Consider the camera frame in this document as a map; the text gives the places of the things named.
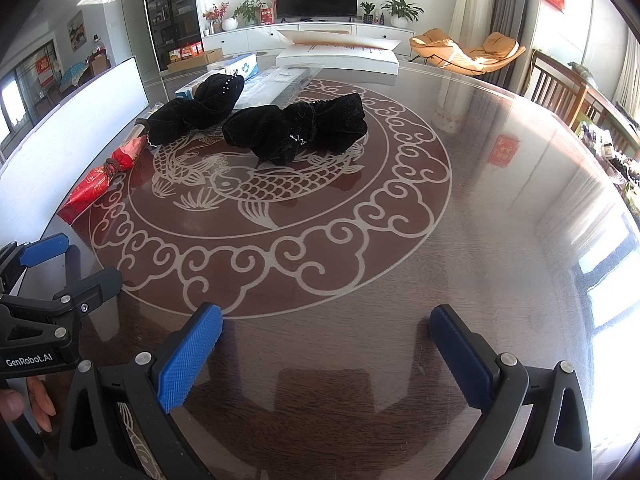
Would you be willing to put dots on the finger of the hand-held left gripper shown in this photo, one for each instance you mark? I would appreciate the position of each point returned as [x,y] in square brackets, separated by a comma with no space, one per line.
[45,250]
[100,285]

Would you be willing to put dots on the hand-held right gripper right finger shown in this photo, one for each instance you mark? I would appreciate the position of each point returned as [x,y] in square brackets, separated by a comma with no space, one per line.
[460,360]

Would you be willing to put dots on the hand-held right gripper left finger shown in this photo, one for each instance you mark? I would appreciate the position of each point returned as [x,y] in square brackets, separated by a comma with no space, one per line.
[190,355]

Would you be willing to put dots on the black velvet bow with pearls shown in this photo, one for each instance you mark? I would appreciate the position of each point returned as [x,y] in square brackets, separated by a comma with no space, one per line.
[200,105]

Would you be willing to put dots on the plain black velvet bow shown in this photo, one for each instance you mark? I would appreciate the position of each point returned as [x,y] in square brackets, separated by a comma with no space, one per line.
[300,120]

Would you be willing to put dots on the person's left hand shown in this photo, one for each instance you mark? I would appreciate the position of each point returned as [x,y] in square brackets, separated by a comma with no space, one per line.
[42,405]

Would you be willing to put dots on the red foil packet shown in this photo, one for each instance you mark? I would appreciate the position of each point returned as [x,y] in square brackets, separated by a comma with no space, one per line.
[90,185]

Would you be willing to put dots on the white board panel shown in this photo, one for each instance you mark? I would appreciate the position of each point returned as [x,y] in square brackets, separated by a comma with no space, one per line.
[75,120]

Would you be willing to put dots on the clear plastic packet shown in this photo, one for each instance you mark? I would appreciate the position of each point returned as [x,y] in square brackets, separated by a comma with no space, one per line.
[145,125]

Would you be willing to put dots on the blue patterned cloth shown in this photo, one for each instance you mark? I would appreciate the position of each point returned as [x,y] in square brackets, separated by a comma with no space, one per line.
[74,72]

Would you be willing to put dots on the red window poster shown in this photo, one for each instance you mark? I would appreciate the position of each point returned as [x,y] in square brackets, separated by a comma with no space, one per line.
[44,69]

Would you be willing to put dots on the orange snack boxes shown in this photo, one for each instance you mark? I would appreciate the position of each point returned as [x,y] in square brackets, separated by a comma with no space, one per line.
[186,51]

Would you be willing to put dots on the brown cardboard box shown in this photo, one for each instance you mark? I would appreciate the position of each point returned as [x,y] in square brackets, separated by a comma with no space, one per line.
[202,57]

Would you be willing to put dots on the pile of small clutter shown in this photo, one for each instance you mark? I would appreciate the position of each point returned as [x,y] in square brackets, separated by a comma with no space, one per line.
[615,157]

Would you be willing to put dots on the blue and white box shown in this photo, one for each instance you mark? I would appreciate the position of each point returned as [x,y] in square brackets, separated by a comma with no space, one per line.
[240,67]

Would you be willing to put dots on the black glass display cabinet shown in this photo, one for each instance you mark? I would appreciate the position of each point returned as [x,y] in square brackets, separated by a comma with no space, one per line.
[170,10]

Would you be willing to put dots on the clear plastic package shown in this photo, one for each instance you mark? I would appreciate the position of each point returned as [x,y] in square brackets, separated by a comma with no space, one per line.
[280,82]

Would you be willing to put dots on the wooden dining chair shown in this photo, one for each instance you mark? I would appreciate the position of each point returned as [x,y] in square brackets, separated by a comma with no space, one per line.
[597,107]
[550,82]

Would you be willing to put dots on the red flower plant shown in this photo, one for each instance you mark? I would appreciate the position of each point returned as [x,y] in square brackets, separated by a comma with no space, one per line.
[215,14]

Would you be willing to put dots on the white round vase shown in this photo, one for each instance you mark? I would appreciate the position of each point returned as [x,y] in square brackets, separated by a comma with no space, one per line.
[229,24]

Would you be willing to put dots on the white television cabinet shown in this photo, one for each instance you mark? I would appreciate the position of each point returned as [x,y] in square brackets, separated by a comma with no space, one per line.
[260,36]

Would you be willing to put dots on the orange lounge chair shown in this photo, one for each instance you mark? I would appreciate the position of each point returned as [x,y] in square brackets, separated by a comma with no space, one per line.
[465,54]

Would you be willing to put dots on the leafy green potted plant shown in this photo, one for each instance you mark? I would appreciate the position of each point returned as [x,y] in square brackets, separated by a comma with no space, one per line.
[248,11]

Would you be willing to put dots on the large white flat box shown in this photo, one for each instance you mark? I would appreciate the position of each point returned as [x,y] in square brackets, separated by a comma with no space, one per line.
[340,56]

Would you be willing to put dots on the grey curtain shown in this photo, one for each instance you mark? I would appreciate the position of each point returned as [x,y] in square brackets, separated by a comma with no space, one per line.
[510,15]

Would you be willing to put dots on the large plant in white pot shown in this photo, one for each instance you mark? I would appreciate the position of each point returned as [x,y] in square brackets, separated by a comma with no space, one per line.
[400,11]

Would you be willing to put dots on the white sheer curtain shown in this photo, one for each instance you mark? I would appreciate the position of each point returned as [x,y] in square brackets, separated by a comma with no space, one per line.
[472,5]

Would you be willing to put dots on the black television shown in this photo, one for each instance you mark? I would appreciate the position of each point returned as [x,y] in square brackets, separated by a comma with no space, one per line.
[316,0]

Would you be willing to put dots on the small potted plant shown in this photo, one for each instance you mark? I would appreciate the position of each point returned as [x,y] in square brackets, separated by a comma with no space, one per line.
[367,11]

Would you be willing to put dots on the framed wall painting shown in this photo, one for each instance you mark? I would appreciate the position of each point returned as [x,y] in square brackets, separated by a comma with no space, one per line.
[76,30]

